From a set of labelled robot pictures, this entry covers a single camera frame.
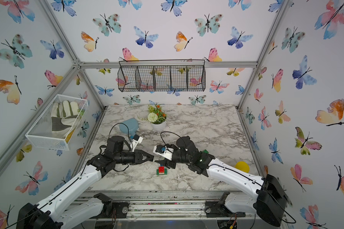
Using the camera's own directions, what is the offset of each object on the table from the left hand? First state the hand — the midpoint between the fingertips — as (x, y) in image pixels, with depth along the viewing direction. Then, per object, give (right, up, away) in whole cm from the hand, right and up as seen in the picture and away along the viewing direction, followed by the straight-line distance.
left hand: (152, 157), depth 73 cm
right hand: (+4, +3, -2) cm, 6 cm away
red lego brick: (+4, -10, +9) cm, 14 cm away
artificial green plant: (-1, +22, +19) cm, 29 cm away
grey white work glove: (-48, +21, +3) cm, 52 cm away
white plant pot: (-1, +14, +29) cm, 32 cm away
